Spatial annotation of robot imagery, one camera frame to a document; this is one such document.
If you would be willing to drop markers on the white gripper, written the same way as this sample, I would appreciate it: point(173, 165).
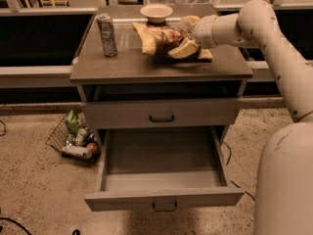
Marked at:
point(203, 31)

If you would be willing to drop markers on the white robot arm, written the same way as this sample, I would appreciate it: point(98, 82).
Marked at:
point(283, 195)

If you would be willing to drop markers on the closed upper grey drawer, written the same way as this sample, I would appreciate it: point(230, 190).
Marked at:
point(161, 113)

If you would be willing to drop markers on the grey drawer cabinet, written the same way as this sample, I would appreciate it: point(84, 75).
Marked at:
point(133, 76)

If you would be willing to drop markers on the open grey middle drawer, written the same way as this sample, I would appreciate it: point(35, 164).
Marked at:
point(162, 169)

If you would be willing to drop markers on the green snack bag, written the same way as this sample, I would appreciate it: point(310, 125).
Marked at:
point(72, 122)

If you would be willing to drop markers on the white bowl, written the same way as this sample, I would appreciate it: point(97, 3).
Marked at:
point(156, 13)

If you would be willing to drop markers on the silver drink can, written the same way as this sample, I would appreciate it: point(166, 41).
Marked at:
point(106, 28)

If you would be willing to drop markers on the white bottle in basket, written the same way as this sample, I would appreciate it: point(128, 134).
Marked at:
point(77, 151)

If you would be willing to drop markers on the black wire basket left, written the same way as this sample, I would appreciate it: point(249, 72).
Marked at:
point(85, 137)

